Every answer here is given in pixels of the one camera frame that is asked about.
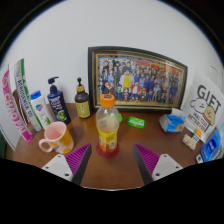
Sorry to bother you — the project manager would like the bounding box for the orange-capped clear drink bottle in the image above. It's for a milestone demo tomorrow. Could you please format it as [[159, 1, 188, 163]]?
[[95, 94, 121, 154]]

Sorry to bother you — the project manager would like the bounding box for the pink mug with orange print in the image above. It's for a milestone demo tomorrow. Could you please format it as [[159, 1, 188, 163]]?
[[38, 121, 75, 155]]

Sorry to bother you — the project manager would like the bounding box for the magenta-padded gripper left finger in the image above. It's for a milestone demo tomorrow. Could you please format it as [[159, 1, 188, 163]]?
[[41, 143, 93, 186]]

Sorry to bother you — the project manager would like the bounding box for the blue box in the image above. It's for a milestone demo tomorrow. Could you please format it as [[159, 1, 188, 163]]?
[[200, 128, 223, 163]]

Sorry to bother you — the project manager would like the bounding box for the blue tissue pack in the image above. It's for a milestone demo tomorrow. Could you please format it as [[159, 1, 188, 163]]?
[[158, 108, 186, 134]]

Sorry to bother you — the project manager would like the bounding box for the white lotion bottle blue cap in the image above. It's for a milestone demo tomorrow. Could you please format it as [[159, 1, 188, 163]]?
[[29, 90, 54, 131]]

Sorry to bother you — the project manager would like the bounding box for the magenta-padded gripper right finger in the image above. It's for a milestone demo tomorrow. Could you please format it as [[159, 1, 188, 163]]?
[[132, 143, 184, 185]]

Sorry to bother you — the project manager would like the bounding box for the small patterned packet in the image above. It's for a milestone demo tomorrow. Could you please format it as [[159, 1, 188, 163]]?
[[181, 133, 198, 151]]

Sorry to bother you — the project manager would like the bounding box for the white printed paper bag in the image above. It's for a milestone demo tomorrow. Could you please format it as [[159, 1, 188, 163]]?
[[181, 66, 224, 144]]

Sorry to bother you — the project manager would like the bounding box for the dark blue pump bottle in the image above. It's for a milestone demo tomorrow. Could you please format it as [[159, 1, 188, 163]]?
[[46, 76, 72, 125]]

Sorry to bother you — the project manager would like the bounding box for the black-framed group cartoon picture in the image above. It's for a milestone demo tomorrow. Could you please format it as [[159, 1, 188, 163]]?
[[87, 46, 188, 113]]

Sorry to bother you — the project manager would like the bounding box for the colourful puzzle cube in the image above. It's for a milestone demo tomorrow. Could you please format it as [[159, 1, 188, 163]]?
[[192, 128, 205, 143]]

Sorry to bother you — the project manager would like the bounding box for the brown pump bottle yellow label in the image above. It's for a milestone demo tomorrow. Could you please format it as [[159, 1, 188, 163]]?
[[73, 77, 92, 120]]

